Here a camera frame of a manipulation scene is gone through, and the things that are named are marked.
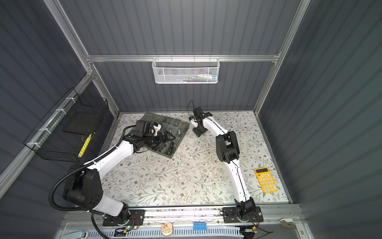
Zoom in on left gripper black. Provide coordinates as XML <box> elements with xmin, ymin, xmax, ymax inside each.
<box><xmin>143</xmin><ymin>130</ymin><xmax>176</xmax><ymax>150</ymax></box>

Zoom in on green compartment organizer box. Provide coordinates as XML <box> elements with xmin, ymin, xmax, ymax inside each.
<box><xmin>123</xmin><ymin>113</ymin><xmax>190</xmax><ymax>158</ymax></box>

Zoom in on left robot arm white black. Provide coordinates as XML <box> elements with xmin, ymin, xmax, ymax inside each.
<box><xmin>63</xmin><ymin>120</ymin><xmax>176</xmax><ymax>221</ymax></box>

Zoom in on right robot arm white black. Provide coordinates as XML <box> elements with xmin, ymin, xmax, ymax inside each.
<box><xmin>189</xmin><ymin>107</ymin><xmax>256</xmax><ymax>221</ymax></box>

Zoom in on markers in white basket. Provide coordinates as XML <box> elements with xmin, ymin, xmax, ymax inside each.
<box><xmin>177</xmin><ymin>74</ymin><xmax>218</xmax><ymax>83</ymax></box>

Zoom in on yellow marker in black basket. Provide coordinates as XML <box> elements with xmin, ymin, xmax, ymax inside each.
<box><xmin>78</xmin><ymin>134</ymin><xmax>92</xmax><ymax>158</ymax></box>

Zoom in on yellow calculator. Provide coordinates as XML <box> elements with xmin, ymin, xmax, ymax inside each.
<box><xmin>254</xmin><ymin>167</ymin><xmax>278</xmax><ymax>194</ymax></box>

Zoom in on blue toy brick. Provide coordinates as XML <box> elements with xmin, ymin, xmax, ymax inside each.
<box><xmin>193</xmin><ymin>222</ymin><xmax>207</xmax><ymax>232</ymax></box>

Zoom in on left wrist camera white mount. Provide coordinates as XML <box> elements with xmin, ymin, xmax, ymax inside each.
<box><xmin>151</xmin><ymin>122</ymin><xmax>162</xmax><ymax>136</ymax></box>

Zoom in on white wire mesh basket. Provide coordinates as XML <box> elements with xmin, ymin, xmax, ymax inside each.
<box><xmin>152</xmin><ymin>59</ymin><xmax>220</xmax><ymax>84</ymax></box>

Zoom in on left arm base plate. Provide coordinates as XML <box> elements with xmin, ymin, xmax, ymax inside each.
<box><xmin>102</xmin><ymin>209</ymin><xmax>146</xmax><ymax>227</ymax></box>

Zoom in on black wire mesh basket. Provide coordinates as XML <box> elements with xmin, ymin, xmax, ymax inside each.
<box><xmin>23</xmin><ymin>84</ymin><xmax>114</xmax><ymax>163</ymax></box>

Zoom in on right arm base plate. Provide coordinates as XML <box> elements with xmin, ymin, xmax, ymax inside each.
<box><xmin>219</xmin><ymin>206</ymin><xmax>264</xmax><ymax>224</ymax></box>

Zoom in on black corrugated cable hose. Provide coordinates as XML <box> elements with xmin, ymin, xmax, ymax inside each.
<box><xmin>48</xmin><ymin>124</ymin><xmax>136</xmax><ymax>239</ymax></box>

